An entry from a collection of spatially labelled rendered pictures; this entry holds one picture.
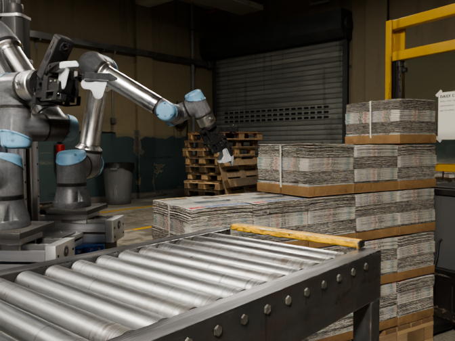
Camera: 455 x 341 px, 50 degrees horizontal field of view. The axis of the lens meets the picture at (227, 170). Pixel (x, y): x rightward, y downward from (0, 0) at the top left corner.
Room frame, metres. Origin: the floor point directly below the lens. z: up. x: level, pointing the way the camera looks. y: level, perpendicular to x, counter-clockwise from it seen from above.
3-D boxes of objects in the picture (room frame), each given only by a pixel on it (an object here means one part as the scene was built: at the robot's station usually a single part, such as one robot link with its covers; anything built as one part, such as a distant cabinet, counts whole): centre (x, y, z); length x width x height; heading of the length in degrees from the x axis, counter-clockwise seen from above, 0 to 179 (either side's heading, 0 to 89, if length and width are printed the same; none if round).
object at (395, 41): (3.16, -1.08, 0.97); 0.09 x 0.09 x 1.75; 31
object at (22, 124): (1.27, 0.53, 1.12); 0.11 x 0.08 x 0.11; 148
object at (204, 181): (9.08, 0.07, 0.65); 1.33 x 0.94 x 1.30; 143
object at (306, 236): (1.38, -0.18, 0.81); 0.43 x 0.03 x 0.02; 49
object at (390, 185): (2.50, -0.63, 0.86); 0.38 x 0.29 x 0.04; 30
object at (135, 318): (0.88, 0.27, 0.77); 0.47 x 0.05 x 0.05; 49
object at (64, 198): (2.00, 0.64, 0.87); 0.15 x 0.15 x 0.10
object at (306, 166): (2.34, -0.37, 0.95); 0.38 x 0.29 x 0.23; 33
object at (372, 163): (2.50, -0.63, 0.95); 0.38 x 0.29 x 0.23; 30
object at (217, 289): (1.03, 0.14, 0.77); 0.47 x 0.05 x 0.05; 49
